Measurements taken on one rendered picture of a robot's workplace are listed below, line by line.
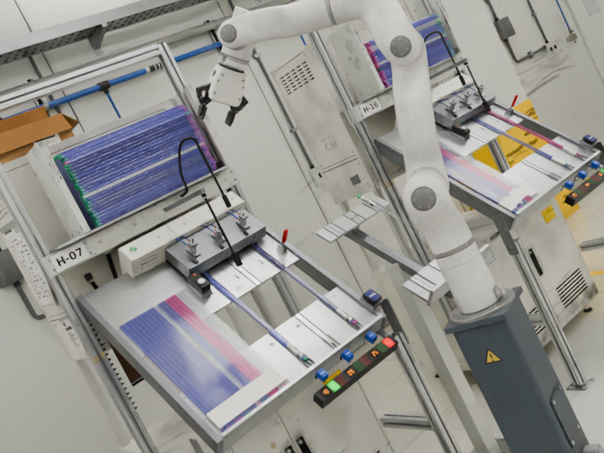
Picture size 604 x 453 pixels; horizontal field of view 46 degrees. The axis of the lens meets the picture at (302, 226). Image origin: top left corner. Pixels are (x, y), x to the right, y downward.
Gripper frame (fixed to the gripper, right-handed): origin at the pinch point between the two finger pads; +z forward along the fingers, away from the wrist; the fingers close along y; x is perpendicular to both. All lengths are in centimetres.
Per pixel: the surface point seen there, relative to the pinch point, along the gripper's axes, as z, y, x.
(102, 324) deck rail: 72, -13, 5
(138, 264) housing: 57, 1, 19
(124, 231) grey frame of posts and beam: 50, -3, 29
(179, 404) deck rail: 74, -1, -33
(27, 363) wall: 167, 14, 127
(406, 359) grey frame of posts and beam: 55, 72, -41
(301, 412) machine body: 87, 53, -24
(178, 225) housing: 45, 15, 28
